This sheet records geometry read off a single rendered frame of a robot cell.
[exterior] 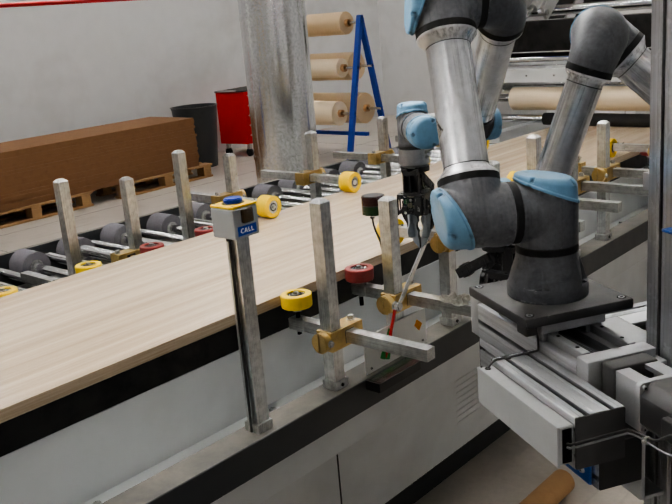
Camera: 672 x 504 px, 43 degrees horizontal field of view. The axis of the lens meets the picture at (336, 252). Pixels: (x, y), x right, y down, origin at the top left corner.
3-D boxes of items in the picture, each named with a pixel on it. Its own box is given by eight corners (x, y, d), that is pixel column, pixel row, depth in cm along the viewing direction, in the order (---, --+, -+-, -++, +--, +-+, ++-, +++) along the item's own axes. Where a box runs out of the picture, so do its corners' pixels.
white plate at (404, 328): (427, 341, 234) (425, 307, 231) (367, 375, 216) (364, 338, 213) (426, 341, 234) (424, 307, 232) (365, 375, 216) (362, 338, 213)
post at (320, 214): (346, 387, 211) (329, 197, 198) (336, 393, 209) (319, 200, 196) (335, 384, 213) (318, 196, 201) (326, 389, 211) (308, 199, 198)
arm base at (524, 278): (605, 295, 158) (605, 244, 156) (533, 310, 154) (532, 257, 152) (560, 275, 172) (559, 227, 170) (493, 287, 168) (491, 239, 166)
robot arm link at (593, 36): (642, 16, 166) (557, 246, 182) (637, 14, 176) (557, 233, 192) (583, 0, 167) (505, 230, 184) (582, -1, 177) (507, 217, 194)
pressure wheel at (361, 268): (382, 303, 239) (379, 263, 236) (363, 311, 233) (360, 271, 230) (360, 298, 244) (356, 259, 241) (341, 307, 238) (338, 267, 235)
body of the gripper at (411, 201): (396, 218, 210) (393, 169, 207) (406, 209, 218) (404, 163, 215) (426, 218, 207) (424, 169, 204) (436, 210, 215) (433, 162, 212)
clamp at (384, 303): (422, 301, 230) (421, 283, 229) (391, 316, 221) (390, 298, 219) (405, 298, 234) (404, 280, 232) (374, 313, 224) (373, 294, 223)
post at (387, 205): (408, 370, 230) (396, 195, 217) (400, 374, 228) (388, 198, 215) (397, 367, 232) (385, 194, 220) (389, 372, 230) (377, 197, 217)
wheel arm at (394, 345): (436, 361, 195) (435, 343, 194) (427, 366, 192) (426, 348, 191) (298, 327, 223) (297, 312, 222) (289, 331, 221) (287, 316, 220)
